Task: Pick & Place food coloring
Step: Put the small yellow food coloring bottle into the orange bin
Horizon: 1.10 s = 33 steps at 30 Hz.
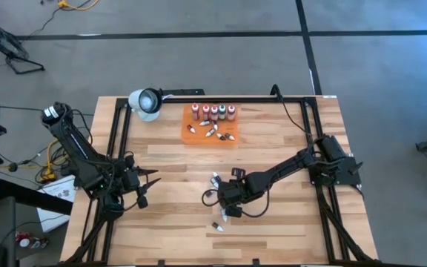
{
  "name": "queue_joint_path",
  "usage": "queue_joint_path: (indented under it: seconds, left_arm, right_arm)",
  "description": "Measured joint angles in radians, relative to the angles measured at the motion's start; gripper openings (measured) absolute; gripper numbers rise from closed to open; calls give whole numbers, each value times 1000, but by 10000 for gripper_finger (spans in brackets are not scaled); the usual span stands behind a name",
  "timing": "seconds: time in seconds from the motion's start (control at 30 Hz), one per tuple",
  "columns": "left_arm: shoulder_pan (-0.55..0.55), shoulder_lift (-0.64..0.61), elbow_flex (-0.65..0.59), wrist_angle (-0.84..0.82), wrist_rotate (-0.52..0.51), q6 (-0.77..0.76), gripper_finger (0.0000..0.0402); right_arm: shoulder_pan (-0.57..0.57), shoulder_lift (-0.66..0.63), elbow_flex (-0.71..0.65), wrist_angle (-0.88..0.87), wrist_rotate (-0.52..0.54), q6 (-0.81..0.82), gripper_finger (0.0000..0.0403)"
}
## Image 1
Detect yellow cable coil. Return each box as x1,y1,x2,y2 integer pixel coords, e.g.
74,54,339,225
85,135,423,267
42,139,70,183

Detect orange mat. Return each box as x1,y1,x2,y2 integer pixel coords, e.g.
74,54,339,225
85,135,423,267
180,105,239,146

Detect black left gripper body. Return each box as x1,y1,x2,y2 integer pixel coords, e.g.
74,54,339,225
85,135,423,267
119,154,150,209

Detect black table cable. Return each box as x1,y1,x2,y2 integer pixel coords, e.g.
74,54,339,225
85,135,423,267
271,84,314,140

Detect white spot lamp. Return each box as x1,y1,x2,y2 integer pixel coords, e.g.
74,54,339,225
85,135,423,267
128,88,164,122

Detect yellow floor cable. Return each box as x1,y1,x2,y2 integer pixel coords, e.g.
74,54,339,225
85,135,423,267
56,0,100,11

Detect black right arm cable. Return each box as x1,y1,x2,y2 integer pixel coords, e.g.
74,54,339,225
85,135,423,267
201,187,271,219

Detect white paper sheet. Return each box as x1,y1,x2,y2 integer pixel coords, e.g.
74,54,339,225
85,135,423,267
37,174,77,203
35,207,72,234

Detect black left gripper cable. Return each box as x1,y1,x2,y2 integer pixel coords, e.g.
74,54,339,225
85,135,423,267
116,192,142,214

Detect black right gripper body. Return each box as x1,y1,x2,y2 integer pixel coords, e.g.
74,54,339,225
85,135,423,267
216,167,248,219

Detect black aluminium table frame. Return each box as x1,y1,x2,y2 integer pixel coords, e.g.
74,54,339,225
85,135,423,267
61,95,381,267

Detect black power strip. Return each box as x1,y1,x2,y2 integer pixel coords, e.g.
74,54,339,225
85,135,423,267
159,88,206,96

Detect black beam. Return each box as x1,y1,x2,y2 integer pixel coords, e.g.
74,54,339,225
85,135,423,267
0,179,74,217

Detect red white packet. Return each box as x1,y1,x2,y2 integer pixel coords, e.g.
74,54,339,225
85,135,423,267
15,231,50,250

